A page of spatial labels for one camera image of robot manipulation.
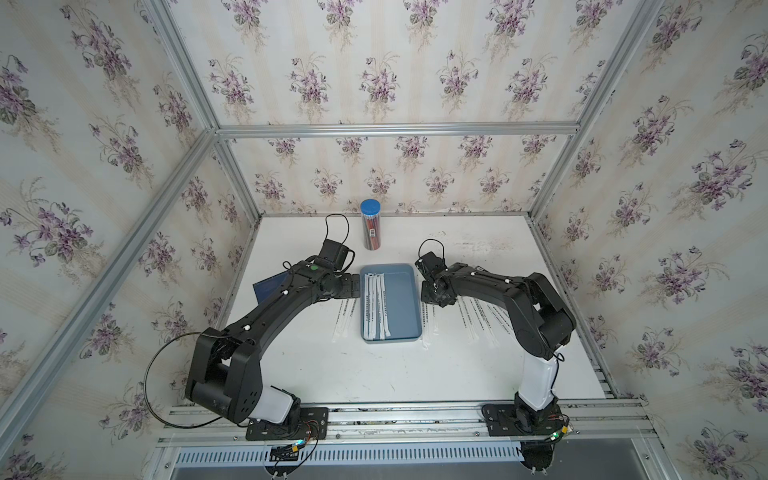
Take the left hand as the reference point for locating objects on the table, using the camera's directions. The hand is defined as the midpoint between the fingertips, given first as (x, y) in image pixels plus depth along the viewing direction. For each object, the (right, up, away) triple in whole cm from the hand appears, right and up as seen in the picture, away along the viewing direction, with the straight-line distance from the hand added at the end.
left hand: (346, 289), depth 86 cm
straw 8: (+27, -10, +5) cm, 29 cm away
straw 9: (+36, -11, +4) cm, 38 cm away
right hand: (+27, -5, +11) cm, 30 cm away
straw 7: (+23, -16, +1) cm, 28 cm away
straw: (-4, -11, +5) cm, 12 cm away
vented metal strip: (+8, -37, -16) cm, 41 cm away
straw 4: (+7, -6, +7) cm, 12 cm away
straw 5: (+10, -7, +7) cm, 14 cm away
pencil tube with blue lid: (+6, +24, +10) cm, 27 cm away
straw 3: (+5, -11, +4) cm, 13 cm away
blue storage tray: (+17, -5, +10) cm, 20 cm away
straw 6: (+12, -13, +2) cm, 18 cm away
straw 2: (0, -10, +6) cm, 12 cm away
